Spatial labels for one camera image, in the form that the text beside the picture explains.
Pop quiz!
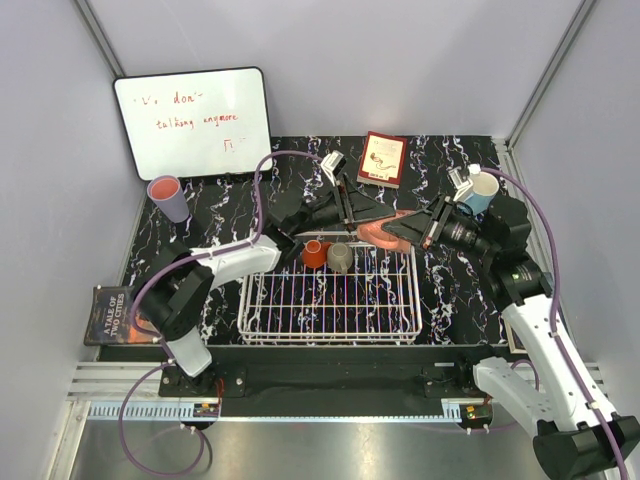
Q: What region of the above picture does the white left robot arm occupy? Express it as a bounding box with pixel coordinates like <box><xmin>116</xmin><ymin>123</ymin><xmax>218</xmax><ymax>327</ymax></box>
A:
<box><xmin>130</xmin><ymin>174</ymin><xmax>396</xmax><ymax>396</ymax></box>

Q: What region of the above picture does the pink floral mug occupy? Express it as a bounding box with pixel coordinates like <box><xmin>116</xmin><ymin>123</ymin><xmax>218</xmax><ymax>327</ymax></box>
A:
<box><xmin>356</xmin><ymin>209</ymin><xmax>414</xmax><ymax>254</ymax></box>

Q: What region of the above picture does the lavender plastic tumbler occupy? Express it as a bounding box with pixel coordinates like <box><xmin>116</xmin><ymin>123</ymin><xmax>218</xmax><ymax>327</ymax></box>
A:
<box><xmin>146</xmin><ymin>175</ymin><xmax>190</xmax><ymax>223</ymax></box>

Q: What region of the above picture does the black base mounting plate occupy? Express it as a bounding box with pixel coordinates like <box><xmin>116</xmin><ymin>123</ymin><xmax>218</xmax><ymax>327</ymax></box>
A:
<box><xmin>99</xmin><ymin>343</ymin><xmax>516</xmax><ymax>419</ymax></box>

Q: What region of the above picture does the light blue ceramic mug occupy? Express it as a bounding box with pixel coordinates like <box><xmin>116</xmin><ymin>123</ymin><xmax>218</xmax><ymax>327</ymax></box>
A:
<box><xmin>456</xmin><ymin>171</ymin><xmax>500</xmax><ymax>216</ymax></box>

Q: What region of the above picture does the red white small book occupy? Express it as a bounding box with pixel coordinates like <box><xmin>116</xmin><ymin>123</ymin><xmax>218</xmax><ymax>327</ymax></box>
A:
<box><xmin>357</xmin><ymin>131</ymin><xmax>407</xmax><ymax>189</ymax></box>

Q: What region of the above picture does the grey slotted cable duct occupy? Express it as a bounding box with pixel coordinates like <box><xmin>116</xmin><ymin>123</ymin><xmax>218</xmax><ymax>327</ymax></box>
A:
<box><xmin>88</xmin><ymin>402</ymin><xmax>221</xmax><ymax>422</ymax></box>

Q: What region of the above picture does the white whiteboard black frame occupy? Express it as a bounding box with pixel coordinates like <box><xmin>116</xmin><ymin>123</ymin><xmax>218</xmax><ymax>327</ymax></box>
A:
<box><xmin>113</xmin><ymin>67</ymin><xmax>271</xmax><ymax>181</ymax></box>

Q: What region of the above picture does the grey ceramic mug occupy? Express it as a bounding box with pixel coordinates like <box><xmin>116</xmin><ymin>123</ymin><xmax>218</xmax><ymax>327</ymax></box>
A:
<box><xmin>326</xmin><ymin>242</ymin><xmax>354</xmax><ymax>274</ymax></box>

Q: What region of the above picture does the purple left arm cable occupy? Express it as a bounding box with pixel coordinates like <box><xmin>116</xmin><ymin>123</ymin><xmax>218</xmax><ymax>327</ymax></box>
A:
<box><xmin>117</xmin><ymin>149</ymin><xmax>326</xmax><ymax>475</ymax></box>

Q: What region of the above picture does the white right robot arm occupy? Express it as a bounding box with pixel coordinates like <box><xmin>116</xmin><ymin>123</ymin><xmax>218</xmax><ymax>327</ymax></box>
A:
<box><xmin>382</xmin><ymin>195</ymin><xmax>639</xmax><ymax>479</ymax></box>

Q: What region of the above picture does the orange small cup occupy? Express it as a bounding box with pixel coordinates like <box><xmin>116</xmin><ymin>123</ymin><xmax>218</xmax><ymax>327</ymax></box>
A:
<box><xmin>301</xmin><ymin>239</ymin><xmax>331</xmax><ymax>269</ymax></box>

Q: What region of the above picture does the white wire dish rack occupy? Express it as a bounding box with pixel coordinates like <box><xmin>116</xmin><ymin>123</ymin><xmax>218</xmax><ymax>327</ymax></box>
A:
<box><xmin>237</xmin><ymin>235</ymin><xmax>423</xmax><ymax>345</ymax></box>

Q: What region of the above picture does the blue paperback book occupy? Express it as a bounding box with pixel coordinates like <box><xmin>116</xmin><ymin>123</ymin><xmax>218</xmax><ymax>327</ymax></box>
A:
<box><xmin>502</xmin><ymin>316</ymin><xmax>528</xmax><ymax>355</ymax></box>

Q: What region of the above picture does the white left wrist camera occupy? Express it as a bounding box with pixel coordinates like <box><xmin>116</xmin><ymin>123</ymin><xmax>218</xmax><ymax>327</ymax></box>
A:
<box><xmin>320</xmin><ymin>150</ymin><xmax>346</xmax><ymax>186</ymax></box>

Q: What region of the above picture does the dark tale two cities book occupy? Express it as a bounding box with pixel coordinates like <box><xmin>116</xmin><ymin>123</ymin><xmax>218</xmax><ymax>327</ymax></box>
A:
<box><xmin>83</xmin><ymin>286</ymin><xmax>158</xmax><ymax>346</ymax></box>

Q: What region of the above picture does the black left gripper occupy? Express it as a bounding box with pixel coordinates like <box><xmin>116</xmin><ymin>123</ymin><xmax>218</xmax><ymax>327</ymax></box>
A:
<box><xmin>291</xmin><ymin>174</ymin><xmax>395</xmax><ymax>237</ymax></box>

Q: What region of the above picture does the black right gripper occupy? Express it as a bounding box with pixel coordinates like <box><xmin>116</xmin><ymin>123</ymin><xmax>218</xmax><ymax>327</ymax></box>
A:
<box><xmin>382</xmin><ymin>193</ymin><xmax>497</xmax><ymax>262</ymax></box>

